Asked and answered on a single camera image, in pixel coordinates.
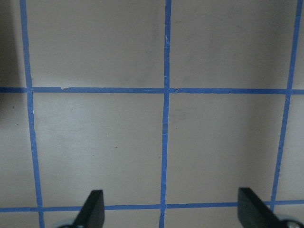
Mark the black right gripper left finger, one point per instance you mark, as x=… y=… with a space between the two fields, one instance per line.
x=92 y=213

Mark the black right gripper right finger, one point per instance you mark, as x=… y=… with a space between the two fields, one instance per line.
x=253 y=213

